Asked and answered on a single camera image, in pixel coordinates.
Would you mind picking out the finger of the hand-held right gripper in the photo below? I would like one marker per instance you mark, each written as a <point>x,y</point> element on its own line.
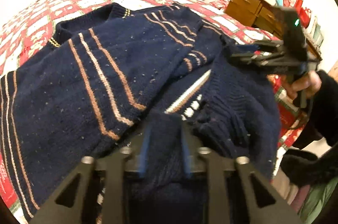
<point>258,61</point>
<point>269,44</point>

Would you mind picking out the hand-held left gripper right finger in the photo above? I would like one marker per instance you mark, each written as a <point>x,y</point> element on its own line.
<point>186,154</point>

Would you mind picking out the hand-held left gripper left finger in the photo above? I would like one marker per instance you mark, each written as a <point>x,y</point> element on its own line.
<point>144,151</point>

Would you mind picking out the navy patterned knit sweater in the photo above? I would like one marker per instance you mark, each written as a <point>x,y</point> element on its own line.
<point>79,94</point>

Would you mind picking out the person's right forearm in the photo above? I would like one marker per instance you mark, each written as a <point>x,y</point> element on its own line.
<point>327,113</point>

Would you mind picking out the person's right hand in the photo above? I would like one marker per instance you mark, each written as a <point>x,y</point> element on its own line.
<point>311,84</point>

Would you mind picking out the teal boxes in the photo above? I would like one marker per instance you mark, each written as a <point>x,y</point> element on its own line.
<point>317,31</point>

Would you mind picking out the red gift bags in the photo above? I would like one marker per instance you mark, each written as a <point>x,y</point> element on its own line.
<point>297,7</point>

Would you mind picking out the brown wooden dresser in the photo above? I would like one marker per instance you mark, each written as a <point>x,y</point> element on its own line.
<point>243,6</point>

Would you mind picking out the red patterned bag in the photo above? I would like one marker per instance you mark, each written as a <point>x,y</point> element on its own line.
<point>219,4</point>

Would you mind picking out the mauve cloth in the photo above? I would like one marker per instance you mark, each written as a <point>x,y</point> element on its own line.
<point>287,192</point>

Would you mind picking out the person's black fleece jacket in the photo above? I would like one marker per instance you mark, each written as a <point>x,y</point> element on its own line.
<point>309,166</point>

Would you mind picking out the person's green pants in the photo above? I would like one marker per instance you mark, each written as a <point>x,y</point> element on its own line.
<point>322,197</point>

